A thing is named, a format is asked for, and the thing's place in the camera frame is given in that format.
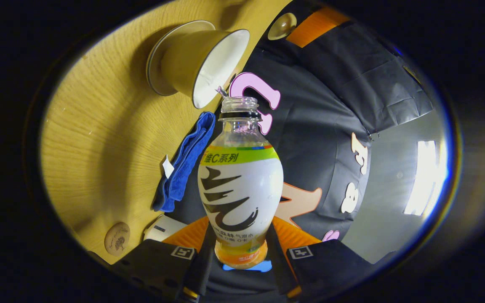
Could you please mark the blue folded towel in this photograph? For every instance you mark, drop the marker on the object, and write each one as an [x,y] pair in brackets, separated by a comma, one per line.
[187,164]

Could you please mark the cream toaster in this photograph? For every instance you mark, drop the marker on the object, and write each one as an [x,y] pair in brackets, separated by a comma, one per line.
[162,229]

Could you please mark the yellow ceramic teacup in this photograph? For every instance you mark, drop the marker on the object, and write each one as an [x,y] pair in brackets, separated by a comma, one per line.
[192,59]

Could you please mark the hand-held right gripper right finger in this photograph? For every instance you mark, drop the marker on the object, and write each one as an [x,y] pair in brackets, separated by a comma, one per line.
[278,261]

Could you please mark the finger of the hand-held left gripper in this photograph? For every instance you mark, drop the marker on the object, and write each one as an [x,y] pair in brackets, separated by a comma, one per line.
[314,27]

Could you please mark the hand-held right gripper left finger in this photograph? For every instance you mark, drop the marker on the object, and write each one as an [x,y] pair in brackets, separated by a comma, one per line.
[202,269]

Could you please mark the water bottle with white label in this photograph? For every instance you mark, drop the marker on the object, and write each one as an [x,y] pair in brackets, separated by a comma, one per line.
[240,193]

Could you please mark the round cork coaster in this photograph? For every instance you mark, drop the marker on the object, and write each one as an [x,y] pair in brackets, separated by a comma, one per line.
[117,239]

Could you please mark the yellow ceramic teacup lid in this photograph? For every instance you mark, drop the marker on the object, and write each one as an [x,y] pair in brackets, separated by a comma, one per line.
[282,26]

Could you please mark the black backdrop cloth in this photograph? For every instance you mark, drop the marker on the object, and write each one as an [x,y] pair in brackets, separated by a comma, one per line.
[331,105]

